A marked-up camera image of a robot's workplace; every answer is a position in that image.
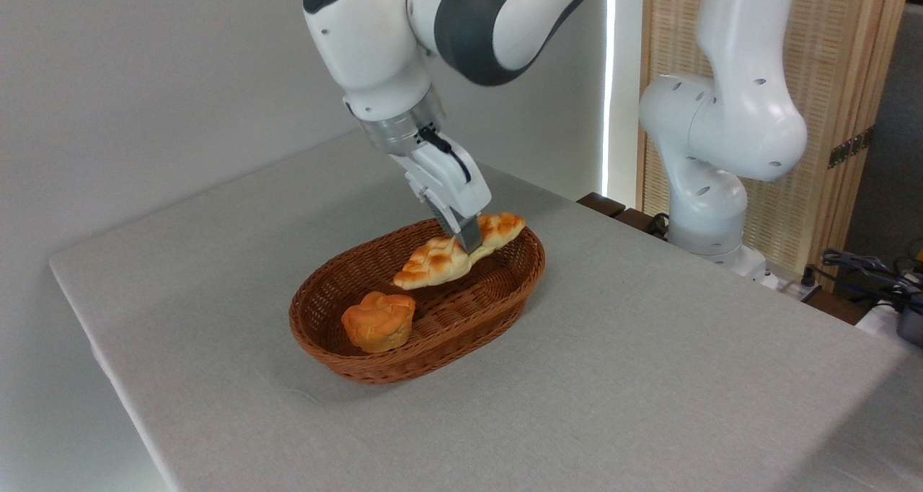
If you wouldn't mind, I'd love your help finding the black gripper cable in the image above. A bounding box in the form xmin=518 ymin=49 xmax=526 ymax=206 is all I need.
xmin=416 ymin=125 xmax=472 ymax=185

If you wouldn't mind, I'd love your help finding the round orange bread bun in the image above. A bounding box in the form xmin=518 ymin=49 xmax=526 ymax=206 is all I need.
xmin=340 ymin=291 xmax=418 ymax=355

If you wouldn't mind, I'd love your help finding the dark metal screen hinge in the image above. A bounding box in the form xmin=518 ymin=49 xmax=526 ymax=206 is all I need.
xmin=827 ymin=125 xmax=876 ymax=170

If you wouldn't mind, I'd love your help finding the dark brown wooden furniture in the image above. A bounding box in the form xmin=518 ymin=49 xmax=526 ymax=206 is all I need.
xmin=576 ymin=192 xmax=670 ymax=242

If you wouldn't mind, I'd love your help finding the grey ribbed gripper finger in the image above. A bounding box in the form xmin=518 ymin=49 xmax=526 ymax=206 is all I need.
xmin=425 ymin=193 xmax=483 ymax=255

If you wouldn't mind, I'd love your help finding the braided golden bread loaf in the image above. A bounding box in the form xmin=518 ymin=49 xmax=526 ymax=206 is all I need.
xmin=392 ymin=212 xmax=527 ymax=291

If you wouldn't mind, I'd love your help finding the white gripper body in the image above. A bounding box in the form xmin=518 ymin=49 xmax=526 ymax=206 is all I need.
xmin=389 ymin=133 xmax=493 ymax=223

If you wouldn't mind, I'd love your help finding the brown wicker oval basket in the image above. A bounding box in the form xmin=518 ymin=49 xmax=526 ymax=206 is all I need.
xmin=288 ymin=216 xmax=547 ymax=386

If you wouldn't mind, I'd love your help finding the black cable bundle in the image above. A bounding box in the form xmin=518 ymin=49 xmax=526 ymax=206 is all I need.
xmin=802 ymin=247 xmax=923 ymax=314

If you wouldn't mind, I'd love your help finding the white power strip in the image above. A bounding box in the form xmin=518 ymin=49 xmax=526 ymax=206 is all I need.
xmin=763 ymin=274 xmax=823 ymax=302

